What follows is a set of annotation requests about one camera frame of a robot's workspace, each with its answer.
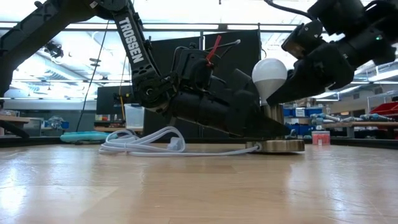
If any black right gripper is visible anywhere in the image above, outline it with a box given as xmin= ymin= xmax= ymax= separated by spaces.
xmin=266 ymin=45 xmax=356 ymax=106

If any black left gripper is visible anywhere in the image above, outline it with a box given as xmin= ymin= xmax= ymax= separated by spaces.
xmin=198 ymin=89 xmax=290 ymax=140

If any brass lamp socket base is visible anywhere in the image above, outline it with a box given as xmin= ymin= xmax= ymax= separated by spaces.
xmin=244 ymin=103 xmax=306 ymax=154

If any white lightbulb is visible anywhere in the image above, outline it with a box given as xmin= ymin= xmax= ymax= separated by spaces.
xmin=251 ymin=57 xmax=289 ymax=106

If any small red box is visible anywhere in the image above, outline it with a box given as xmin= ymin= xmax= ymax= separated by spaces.
xmin=312 ymin=130 xmax=331 ymax=146

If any wooden workbench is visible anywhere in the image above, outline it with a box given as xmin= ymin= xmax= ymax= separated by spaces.
xmin=323 ymin=120 xmax=398 ymax=139

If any red storage bin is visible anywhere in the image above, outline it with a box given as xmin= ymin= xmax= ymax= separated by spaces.
xmin=369 ymin=101 xmax=398 ymax=116

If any clear plastic container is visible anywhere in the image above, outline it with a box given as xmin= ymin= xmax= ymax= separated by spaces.
xmin=124 ymin=103 xmax=146 ymax=129

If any black monitor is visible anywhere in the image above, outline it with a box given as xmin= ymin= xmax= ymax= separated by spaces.
xmin=96 ymin=84 xmax=134 ymax=116

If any teal calculator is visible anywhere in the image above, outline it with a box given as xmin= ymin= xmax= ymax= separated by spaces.
xmin=60 ymin=130 xmax=110 ymax=144

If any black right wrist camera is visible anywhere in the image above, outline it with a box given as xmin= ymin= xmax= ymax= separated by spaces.
xmin=280 ymin=19 xmax=325 ymax=60

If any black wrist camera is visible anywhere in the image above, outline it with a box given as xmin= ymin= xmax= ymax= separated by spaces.
xmin=172 ymin=45 xmax=225 ymax=94
xmin=280 ymin=19 xmax=325 ymax=60

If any white power cord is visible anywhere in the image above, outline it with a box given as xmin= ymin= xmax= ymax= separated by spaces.
xmin=98 ymin=125 xmax=261 ymax=157

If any red cable tie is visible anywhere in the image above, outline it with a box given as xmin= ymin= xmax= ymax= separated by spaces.
xmin=206 ymin=34 xmax=223 ymax=68

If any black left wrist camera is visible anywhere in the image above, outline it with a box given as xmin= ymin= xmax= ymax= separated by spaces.
xmin=172 ymin=45 xmax=225 ymax=94

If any black hanging cable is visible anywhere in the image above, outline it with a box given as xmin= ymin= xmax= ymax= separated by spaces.
xmin=75 ymin=18 xmax=110 ymax=132

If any black aluminium table frame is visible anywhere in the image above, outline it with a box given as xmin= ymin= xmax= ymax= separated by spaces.
xmin=0 ymin=136 xmax=398 ymax=149

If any black ceiling camera rig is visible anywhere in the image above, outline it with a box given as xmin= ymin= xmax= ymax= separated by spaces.
xmin=43 ymin=40 xmax=65 ymax=59

